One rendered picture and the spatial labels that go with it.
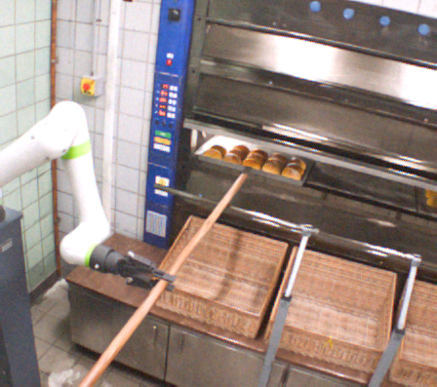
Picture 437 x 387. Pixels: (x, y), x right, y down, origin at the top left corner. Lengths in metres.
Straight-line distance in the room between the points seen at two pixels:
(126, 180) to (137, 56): 0.73
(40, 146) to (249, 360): 1.43
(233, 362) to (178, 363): 0.31
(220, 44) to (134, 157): 0.82
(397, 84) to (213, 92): 0.88
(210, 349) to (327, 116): 1.24
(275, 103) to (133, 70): 0.76
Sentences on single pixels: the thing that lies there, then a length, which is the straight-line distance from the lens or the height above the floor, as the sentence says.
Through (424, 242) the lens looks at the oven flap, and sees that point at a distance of 2.46.
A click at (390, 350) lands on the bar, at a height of 0.85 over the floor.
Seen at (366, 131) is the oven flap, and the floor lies 1.53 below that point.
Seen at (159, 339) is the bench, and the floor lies 0.41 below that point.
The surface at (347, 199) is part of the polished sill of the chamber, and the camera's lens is 2.35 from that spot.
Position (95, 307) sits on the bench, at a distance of 2.56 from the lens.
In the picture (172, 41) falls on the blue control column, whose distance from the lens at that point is 2.33.
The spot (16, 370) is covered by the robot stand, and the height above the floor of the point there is 0.44.
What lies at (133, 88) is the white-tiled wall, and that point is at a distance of 2.52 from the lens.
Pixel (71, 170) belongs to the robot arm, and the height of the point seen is 1.47.
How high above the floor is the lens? 2.18
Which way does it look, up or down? 25 degrees down
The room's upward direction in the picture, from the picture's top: 8 degrees clockwise
